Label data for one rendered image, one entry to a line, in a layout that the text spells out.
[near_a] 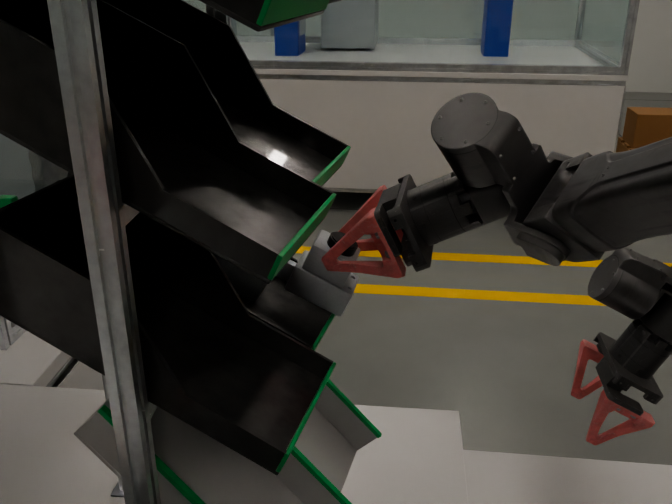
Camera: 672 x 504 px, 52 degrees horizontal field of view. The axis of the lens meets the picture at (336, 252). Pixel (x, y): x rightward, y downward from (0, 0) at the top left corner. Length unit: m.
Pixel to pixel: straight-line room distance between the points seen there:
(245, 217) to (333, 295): 0.20
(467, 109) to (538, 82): 3.73
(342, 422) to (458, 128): 0.42
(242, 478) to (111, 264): 0.30
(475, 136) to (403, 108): 3.71
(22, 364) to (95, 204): 0.95
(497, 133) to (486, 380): 2.32
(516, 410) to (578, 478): 1.62
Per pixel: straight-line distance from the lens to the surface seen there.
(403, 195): 0.65
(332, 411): 0.86
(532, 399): 2.78
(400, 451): 1.09
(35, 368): 1.38
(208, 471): 0.68
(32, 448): 1.18
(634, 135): 5.91
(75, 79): 0.45
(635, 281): 0.87
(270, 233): 0.51
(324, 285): 0.69
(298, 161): 0.67
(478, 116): 0.58
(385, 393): 2.71
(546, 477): 1.09
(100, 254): 0.48
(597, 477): 1.11
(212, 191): 0.53
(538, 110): 4.33
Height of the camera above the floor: 1.55
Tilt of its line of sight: 23 degrees down
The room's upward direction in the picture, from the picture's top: straight up
